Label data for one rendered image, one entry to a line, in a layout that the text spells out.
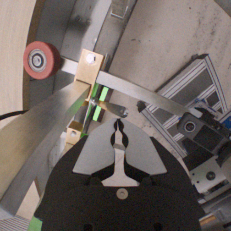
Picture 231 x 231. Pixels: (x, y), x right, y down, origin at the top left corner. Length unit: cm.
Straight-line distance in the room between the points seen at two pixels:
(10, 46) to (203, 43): 149
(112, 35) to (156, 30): 83
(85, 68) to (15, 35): 18
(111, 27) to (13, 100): 38
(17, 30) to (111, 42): 28
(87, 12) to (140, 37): 71
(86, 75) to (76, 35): 31
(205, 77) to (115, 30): 100
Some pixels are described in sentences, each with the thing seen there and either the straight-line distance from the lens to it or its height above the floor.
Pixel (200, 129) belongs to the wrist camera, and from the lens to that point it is 25.
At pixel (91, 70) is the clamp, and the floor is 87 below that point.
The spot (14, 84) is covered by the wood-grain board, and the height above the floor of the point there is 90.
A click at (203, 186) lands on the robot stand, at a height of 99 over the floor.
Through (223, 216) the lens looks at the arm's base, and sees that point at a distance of 62.
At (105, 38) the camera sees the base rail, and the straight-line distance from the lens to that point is 43.
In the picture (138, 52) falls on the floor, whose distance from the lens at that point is 115.
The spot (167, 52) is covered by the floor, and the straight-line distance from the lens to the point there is 124.
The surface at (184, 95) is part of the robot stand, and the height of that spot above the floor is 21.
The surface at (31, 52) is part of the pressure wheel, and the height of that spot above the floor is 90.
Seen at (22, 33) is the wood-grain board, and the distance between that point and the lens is 31.
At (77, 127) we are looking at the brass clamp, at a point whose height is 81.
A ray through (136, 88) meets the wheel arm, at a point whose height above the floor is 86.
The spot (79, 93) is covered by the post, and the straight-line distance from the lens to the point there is 20.
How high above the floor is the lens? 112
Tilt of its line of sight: 62 degrees down
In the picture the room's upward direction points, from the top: 180 degrees clockwise
